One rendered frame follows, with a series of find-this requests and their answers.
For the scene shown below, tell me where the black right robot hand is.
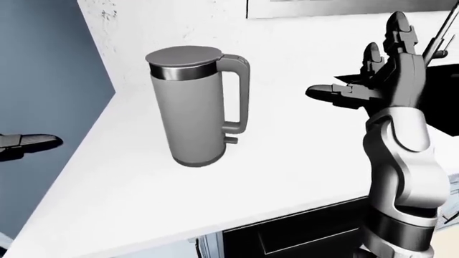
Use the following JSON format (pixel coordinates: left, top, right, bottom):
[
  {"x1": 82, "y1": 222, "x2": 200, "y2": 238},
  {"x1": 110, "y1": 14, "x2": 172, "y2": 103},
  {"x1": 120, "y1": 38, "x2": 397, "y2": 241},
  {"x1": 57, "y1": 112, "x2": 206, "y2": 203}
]
[{"x1": 305, "y1": 11, "x2": 428, "y2": 118}]

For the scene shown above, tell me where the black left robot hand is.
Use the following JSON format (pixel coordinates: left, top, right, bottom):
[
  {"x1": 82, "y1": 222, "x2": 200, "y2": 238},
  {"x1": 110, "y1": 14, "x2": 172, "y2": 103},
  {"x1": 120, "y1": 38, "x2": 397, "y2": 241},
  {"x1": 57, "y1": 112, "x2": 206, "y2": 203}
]
[{"x1": 0, "y1": 133, "x2": 65, "y2": 163}]

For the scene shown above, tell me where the grey electric kettle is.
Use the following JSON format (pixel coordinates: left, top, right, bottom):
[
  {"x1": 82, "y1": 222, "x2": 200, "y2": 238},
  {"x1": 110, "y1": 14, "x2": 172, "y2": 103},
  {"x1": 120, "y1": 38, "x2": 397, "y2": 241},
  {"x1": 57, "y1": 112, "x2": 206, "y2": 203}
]
[{"x1": 144, "y1": 45, "x2": 251, "y2": 168}]

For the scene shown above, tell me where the chrome sink faucet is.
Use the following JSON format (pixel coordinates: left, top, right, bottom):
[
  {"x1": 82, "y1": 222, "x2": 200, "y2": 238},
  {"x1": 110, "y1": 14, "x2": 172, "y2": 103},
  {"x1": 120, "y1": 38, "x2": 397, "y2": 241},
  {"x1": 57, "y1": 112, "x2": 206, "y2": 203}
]
[{"x1": 421, "y1": 0, "x2": 459, "y2": 66}]

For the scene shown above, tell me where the black cabinet door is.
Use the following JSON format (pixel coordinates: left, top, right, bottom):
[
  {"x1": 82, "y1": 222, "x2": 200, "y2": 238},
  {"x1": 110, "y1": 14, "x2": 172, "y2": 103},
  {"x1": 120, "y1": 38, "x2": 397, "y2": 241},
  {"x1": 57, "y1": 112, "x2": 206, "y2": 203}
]
[{"x1": 222, "y1": 196, "x2": 371, "y2": 258}]

